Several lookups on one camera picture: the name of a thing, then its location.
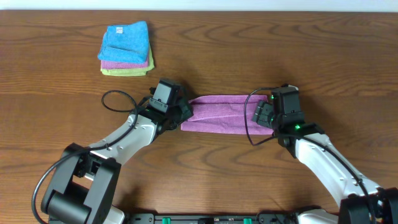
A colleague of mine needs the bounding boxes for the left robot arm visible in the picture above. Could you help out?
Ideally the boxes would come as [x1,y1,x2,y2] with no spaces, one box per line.
[40,96,193,224]

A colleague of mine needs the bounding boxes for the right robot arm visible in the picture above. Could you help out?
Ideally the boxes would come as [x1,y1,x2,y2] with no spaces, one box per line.
[252,101,397,223]

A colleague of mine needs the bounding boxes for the right black cable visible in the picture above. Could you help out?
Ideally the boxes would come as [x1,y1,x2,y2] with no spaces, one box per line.
[243,86,374,224]

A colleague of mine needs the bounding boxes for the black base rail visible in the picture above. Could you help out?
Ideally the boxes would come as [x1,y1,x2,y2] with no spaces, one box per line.
[124,213,299,224]

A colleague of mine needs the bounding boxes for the large purple microfiber cloth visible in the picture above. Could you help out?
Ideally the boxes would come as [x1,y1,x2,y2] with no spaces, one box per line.
[180,95,272,135]

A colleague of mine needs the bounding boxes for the folded green cloth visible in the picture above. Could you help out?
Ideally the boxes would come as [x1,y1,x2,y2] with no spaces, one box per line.
[100,48,155,77]

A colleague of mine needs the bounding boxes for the left black cable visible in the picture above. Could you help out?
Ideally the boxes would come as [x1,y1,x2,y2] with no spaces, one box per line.
[30,90,150,224]

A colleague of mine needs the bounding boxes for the black cable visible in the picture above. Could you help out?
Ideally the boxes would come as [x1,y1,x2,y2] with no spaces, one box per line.
[30,90,150,224]
[243,86,374,224]

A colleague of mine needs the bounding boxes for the folded purple cloth in stack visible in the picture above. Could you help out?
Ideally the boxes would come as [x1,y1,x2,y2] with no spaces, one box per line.
[101,60,153,70]

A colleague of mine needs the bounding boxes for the folded blue cloth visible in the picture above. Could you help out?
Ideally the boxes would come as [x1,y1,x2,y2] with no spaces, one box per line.
[98,21,149,63]

